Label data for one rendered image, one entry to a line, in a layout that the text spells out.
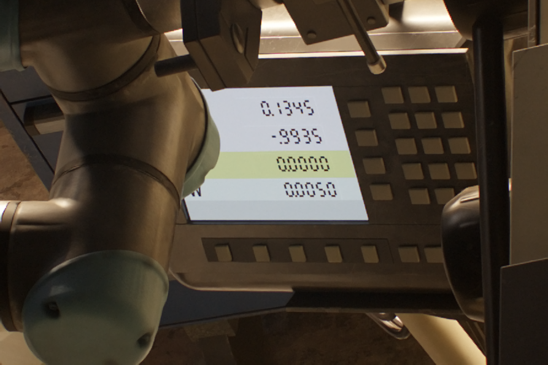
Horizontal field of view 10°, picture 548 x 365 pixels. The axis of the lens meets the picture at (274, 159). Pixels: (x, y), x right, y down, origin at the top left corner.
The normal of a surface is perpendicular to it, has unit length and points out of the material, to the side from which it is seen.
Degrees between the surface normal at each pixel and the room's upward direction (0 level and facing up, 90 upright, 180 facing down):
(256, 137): 71
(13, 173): 0
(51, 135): 90
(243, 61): 90
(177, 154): 86
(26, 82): 90
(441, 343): 53
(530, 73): 0
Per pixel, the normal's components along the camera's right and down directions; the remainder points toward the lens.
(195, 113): 0.93, -0.02
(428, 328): -0.19, 0.17
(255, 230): -0.41, 0.51
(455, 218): -0.72, -0.44
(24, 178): -0.37, -0.64
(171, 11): -0.05, 0.77
